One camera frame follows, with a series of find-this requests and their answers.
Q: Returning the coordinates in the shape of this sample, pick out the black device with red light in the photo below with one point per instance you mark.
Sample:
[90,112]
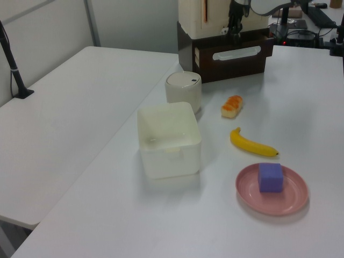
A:
[301,39]

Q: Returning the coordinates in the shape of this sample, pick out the purple cube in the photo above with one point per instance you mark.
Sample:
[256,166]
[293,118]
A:
[271,178]

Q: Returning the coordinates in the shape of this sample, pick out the orange topped bread loaf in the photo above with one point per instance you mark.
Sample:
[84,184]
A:
[231,107]

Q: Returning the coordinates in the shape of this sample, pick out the black keyboard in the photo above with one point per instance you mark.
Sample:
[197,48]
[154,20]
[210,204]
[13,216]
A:
[321,17]

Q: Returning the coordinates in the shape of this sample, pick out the white plastic appliance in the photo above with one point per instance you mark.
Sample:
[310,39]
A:
[190,16]

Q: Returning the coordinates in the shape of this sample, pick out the cream plastic bin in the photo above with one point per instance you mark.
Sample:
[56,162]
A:
[172,161]

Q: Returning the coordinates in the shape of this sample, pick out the yellow banana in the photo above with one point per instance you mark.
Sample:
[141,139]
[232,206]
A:
[250,145]

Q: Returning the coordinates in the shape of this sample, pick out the brown wooden drawer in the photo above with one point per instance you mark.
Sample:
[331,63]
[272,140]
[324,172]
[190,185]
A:
[231,68]

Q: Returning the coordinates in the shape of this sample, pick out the pink plate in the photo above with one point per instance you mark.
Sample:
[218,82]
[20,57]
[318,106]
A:
[293,196]

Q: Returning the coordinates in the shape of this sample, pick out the white lidded trash can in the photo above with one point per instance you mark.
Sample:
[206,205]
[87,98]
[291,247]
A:
[182,92]

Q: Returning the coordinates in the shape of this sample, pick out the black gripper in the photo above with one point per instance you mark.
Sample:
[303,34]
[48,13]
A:
[237,10]

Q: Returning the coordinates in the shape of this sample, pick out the black camera stand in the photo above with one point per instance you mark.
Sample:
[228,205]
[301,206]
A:
[338,44]

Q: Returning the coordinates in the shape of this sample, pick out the black and white panda toy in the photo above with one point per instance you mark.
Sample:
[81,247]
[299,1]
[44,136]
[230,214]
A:
[223,31]

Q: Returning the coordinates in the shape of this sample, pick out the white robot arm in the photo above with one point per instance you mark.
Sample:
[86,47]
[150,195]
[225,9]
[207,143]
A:
[264,6]

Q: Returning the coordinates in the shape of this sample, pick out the black pole with clamp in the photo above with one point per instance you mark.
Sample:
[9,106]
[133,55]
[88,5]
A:
[16,75]

